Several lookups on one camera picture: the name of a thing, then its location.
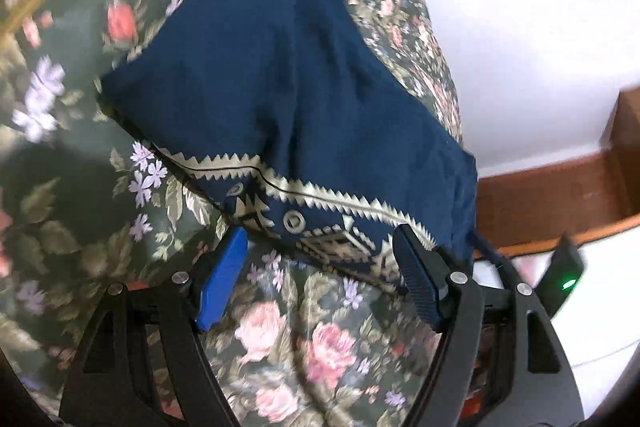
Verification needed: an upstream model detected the brown wooden door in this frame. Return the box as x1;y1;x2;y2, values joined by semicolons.
476;87;639;257

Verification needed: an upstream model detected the green floral bedspread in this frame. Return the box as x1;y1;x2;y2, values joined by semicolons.
1;0;461;426

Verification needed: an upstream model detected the navy blue patterned garment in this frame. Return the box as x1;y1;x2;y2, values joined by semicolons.
102;0;477;285

